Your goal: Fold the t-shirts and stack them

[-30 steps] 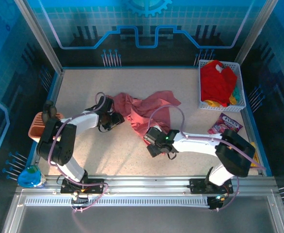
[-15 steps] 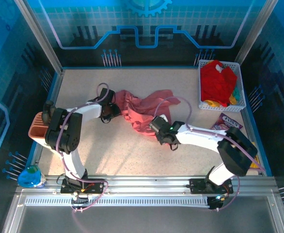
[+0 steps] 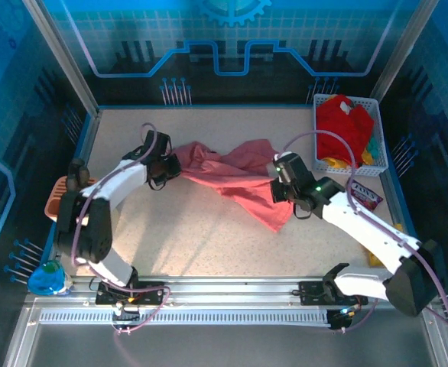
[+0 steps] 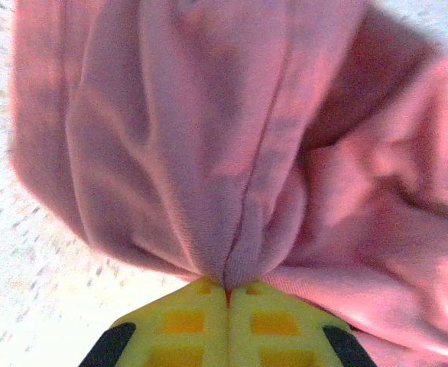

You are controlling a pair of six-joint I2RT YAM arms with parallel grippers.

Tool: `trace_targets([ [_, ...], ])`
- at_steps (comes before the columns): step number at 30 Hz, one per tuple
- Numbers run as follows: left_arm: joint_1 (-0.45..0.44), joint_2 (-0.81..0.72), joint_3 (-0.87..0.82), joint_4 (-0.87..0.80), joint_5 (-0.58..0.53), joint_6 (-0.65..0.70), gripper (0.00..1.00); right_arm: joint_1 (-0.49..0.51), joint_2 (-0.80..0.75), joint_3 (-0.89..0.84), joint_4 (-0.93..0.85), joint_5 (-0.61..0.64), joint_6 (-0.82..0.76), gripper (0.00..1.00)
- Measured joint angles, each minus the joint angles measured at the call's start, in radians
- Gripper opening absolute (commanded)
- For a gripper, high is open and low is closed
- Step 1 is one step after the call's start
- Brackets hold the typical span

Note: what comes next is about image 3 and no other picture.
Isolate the white plastic mesh basket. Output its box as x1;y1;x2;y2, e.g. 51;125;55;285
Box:
312;93;390;177

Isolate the aluminium mounting rail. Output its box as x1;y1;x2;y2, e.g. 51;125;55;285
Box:
24;274;439;307

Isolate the yellow snack bag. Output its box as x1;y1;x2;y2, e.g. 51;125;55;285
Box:
367;222;404;268

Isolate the red t-shirt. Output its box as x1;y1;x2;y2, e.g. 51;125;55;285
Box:
316;94;376;169

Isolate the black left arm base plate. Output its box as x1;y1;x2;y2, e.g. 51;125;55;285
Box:
95;281;166;306

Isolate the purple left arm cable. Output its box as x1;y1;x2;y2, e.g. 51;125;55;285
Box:
70;122;171;336

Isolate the orange cream knife block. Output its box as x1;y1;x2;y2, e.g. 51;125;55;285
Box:
44;175;99;229

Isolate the teal t-shirt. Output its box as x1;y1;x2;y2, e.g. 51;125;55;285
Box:
365;132;385;161

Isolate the pink t-shirt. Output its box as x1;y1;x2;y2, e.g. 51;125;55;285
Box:
172;138;297;234

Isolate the blue glossy plastic object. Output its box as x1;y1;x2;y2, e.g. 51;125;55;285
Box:
27;259;67;296

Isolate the small black electronics box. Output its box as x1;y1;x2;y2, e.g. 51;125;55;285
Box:
325;305;362;330
111;301;141;323

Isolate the aluminium frame post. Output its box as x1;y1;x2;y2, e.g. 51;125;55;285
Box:
21;0;102;118
368;0;441;101

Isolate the white slotted cable duct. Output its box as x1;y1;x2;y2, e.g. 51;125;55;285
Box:
38;309;332;326

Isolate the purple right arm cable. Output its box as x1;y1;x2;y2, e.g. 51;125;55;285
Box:
281;129;448;333

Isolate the purple candy bag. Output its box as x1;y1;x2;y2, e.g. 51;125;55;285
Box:
346;179;385;209

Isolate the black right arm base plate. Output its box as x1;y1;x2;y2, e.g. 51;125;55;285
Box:
298;281;368;306

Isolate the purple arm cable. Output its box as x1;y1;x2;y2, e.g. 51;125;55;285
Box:
281;129;448;333
70;122;171;336

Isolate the yellow t-shirt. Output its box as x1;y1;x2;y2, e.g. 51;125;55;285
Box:
321;147;374;169

